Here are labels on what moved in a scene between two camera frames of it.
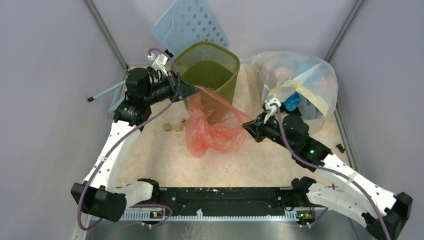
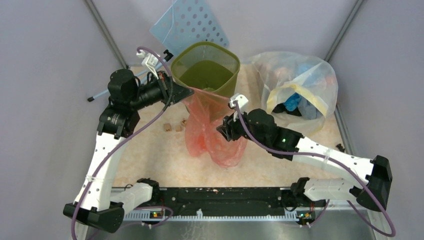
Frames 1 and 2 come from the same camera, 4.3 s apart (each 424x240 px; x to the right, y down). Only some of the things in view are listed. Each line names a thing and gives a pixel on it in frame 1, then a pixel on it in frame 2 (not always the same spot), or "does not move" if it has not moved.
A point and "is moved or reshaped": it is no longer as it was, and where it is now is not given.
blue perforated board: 186,22 does not move
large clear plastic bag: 300,82 does not move
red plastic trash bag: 213,123 is moved or reshaped
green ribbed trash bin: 214,65 does not move
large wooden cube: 167,127 does not move
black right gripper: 252,127 -> 224,130
